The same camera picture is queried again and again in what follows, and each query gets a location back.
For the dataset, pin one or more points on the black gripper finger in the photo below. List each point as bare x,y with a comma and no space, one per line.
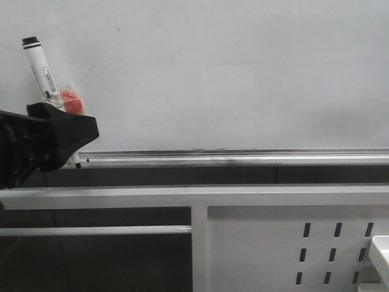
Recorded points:
26,144
67,133

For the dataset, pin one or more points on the red round magnet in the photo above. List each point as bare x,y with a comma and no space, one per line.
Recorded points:
71,102

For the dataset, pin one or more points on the white black dry-erase marker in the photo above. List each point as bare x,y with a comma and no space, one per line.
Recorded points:
42,72

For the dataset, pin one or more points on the white whiteboard with aluminium ledge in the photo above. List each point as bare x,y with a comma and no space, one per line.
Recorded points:
291,80

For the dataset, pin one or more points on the white upper marker tray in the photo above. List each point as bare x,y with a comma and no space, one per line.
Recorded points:
378,254

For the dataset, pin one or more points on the white whiteboard stand frame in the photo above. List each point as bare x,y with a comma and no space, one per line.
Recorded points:
204,238

